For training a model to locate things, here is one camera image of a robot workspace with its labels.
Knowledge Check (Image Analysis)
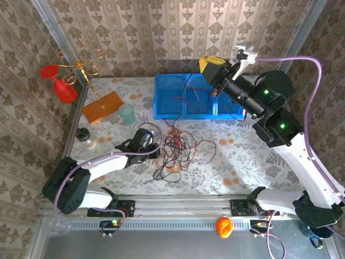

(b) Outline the red cable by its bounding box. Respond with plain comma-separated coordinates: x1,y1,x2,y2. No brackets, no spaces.
172,83,213,114

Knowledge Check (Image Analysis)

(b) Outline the frosted pale green cup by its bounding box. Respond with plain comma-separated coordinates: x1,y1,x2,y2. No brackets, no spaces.
118,104,137,126

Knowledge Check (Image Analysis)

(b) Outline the small bottle with black cap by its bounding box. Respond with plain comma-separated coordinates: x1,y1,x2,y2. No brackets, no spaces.
75,127,97,151

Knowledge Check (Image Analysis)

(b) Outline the blue three-compartment plastic bin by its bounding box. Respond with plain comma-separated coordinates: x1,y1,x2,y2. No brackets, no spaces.
153,73,247,120

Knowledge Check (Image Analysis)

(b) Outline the small controller board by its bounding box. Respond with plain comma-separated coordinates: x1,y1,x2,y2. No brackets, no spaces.
99,219,121,238
249,219,273,238

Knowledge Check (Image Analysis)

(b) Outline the red goblet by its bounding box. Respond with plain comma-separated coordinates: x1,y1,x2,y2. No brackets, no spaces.
39,64,78,104

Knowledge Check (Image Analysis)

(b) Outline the orange ball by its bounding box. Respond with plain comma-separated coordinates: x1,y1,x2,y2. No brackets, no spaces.
215,216,234,238

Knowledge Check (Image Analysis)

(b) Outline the dark blue mug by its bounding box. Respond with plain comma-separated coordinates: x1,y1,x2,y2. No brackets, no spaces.
299,222,335,249

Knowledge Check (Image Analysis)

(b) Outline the purple cable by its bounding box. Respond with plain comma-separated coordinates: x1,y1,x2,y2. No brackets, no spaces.
249,55,345,258
53,122,164,215

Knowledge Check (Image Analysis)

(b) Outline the gold wire stand wooden base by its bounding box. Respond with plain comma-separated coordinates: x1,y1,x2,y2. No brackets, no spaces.
57,42,125,126

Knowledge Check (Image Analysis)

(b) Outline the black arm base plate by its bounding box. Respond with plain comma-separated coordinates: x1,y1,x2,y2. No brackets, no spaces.
230,199,259,216
87,199,136,218

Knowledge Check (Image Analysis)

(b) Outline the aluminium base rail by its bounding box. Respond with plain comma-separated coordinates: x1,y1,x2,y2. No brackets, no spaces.
64,193,297,221

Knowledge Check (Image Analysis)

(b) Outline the aluminium table side rail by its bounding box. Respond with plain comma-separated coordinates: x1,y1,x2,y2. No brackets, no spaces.
57,85,90,162

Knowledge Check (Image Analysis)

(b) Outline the grey slotted cable duct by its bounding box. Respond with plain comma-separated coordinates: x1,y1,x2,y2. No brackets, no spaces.
70,217,253,230

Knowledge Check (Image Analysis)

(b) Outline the aluminium frame post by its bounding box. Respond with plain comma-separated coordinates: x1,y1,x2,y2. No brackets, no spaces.
30,0,89,87
280,0,323,73

